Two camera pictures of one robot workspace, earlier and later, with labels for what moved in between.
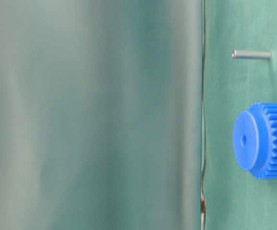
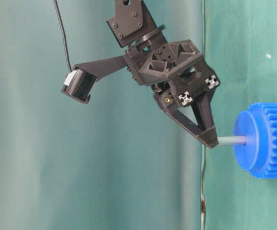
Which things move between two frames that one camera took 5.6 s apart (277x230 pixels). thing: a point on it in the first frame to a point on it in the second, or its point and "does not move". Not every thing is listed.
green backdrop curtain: x=93 y=114 does not move
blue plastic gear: x=262 y=140 does not move
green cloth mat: x=233 y=199 does not move
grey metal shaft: x=248 y=55 to x=231 y=140
